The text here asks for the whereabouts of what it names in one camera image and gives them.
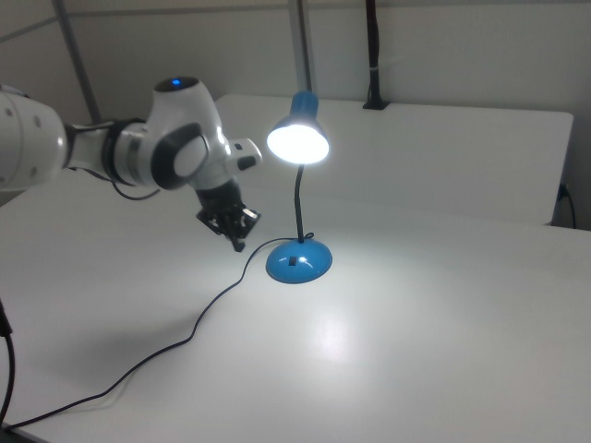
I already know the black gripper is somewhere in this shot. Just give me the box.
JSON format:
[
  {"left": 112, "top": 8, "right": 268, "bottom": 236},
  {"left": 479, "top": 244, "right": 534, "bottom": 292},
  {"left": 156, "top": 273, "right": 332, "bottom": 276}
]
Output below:
[{"left": 193, "top": 179, "right": 263, "bottom": 254}]

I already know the black lamp power cord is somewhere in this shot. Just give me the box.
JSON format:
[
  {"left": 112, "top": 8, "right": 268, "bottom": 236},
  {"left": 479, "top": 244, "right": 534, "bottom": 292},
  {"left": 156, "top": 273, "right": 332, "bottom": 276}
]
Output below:
[{"left": 0, "top": 232, "right": 317, "bottom": 431}]

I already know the blue gooseneck desk lamp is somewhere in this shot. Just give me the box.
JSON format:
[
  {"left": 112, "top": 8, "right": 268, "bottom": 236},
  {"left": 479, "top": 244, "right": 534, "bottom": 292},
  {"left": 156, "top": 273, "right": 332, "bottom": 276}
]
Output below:
[{"left": 265, "top": 90, "right": 334, "bottom": 285}]

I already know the black cable with connector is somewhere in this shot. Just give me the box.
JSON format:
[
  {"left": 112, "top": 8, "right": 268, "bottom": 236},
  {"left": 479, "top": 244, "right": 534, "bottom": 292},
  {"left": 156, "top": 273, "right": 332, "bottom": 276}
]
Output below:
[{"left": 0, "top": 294, "right": 17, "bottom": 419}]

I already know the black wall cable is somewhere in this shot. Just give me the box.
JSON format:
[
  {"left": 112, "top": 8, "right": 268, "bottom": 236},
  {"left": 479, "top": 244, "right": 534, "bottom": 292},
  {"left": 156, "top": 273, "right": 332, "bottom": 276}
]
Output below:
[{"left": 557, "top": 183, "right": 579, "bottom": 229}]

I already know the black pole with white tape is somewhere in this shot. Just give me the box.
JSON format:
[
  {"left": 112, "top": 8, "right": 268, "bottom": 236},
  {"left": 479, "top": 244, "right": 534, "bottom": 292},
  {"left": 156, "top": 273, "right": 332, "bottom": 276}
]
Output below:
[{"left": 361, "top": 0, "right": 393, "bottom": 113}]

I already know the grey metal partition post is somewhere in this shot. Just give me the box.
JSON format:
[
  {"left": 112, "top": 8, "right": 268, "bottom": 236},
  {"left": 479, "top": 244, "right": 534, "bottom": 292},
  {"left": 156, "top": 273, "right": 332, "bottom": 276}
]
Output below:
[
  {"left": 288, "top": 0, "right": 314, "bottom": 95},
  {"left": 53, "top": 0, "right": 102, "bottom": 126}
]

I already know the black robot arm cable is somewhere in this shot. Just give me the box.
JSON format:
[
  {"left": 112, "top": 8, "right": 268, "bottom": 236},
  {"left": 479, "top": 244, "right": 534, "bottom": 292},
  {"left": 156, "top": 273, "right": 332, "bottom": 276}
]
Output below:
[{"left": 67, "top": 118, "right": 161, "bottom": 203}]

